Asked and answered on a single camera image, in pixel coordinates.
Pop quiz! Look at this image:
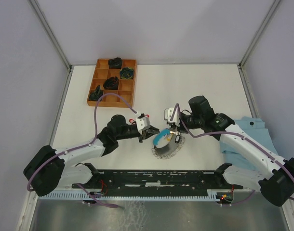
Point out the black tag key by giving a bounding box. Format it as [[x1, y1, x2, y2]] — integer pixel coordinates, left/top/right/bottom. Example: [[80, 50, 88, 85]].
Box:
[[174, 135, 181, 143]]

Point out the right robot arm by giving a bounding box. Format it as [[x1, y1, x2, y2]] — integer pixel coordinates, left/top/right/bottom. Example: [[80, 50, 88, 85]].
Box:
[[164, 96, 294, 206]]

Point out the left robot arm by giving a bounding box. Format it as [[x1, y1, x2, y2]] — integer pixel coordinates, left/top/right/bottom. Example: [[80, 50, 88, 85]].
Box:
[[23, 114, 160, 196]]

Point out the black rolled belt middle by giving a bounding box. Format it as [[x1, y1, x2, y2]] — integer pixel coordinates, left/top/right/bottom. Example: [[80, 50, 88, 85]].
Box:
[[103, 77, 119, 90]]

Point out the black green rolled belt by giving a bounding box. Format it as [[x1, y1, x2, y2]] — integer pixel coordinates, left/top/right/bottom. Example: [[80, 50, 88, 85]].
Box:
[[88, 85, 104, 102]]

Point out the green blue rolled belt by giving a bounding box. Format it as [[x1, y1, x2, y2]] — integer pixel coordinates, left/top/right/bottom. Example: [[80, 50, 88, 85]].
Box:
[[120, 67, 134, 80]]

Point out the light blue cloth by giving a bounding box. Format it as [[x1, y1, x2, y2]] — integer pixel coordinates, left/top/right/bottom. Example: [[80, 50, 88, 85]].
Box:
[[220, 116, 278, 171]]

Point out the black rolled belt top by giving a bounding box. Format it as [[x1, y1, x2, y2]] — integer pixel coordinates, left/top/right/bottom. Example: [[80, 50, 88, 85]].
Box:
[[108, 57, 122, 69]]

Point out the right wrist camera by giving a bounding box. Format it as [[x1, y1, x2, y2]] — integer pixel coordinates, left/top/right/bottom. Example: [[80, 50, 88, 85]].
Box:
[[164, 108, 180, 126]]

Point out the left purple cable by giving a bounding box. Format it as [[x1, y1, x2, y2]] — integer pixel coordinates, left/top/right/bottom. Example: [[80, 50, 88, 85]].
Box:
[[27, 93, 143, 207]]

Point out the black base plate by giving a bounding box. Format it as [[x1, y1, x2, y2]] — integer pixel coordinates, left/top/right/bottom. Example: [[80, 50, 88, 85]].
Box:
[[83, 169, 243, 196]]

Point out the white cable duct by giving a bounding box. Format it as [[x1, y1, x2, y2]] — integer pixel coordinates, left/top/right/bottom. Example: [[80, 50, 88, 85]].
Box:
[[39, 191, 220, 202]]

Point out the right aluminium frame post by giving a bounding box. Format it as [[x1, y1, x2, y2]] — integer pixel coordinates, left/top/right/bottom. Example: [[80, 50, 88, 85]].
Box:
[[239, 0, 282, 69]]

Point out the aluminium frame post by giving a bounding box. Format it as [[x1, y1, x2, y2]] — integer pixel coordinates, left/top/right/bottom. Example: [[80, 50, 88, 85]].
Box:
[[239, 0, 282, 69], [28, 0, 72, 69]]

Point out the left aluminium frame post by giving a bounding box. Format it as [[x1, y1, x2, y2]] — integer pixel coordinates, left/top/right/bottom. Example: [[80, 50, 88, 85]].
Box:
[[28, 0, 72, 69]]

